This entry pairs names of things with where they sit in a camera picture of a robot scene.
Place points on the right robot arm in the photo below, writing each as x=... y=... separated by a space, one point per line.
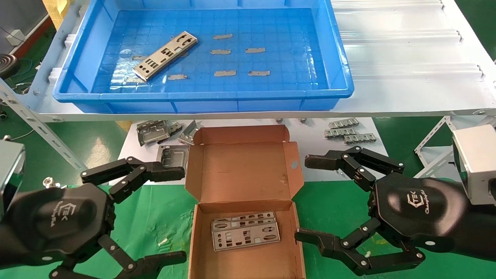
x=480 y=232

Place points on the blue plastic tray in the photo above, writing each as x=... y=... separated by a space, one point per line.
x=271 y=89

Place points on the white plastic rail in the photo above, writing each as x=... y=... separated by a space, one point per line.
x=410 y=71
x=387 y=4
x=399 y=35

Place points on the angled grey metal bracket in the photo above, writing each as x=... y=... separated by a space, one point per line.
x=189 y=132

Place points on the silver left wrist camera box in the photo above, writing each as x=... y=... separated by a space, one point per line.
x=9 y=170

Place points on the slotted white angle bar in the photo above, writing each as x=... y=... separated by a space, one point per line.
x=42 y=130

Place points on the brown cardboard box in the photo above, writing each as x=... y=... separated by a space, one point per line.
x=248 y=170

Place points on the yellow wooden board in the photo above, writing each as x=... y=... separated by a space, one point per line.
x=54 y=11

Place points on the green cloth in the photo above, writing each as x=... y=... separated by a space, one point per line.
x=162 y=209

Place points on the large grey metal bracket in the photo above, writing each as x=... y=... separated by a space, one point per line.
x=152 y=132

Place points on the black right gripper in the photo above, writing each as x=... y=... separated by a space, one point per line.
x=418 y=209

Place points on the black round stool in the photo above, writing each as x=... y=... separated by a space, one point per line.
x=7 y=65

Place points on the small grey metal part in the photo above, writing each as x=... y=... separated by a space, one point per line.
x=175 y=128

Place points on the silver binder clip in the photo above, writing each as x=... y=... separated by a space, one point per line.
x=49 y=181

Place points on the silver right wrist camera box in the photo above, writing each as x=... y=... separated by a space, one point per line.
x=478 y=162

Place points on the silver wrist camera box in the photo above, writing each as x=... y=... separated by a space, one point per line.
x=478 y=162
x=9 y=170

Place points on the white flat board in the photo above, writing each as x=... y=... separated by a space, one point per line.
x=317 y=155

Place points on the small notched metal strip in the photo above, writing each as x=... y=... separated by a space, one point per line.
x=343 y=123
x=360 y=138
x=339 y=133

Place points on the silver metal IO shield plate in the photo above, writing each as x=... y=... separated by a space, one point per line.
x=246 y=236
x=162 y=56
x=244 y=215

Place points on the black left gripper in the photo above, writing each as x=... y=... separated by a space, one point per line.
x=62 y=221

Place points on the square grey metal frame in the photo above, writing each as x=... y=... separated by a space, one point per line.
x=172 y=155

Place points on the white angle steel frame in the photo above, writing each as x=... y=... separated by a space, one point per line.
x=432 y=149

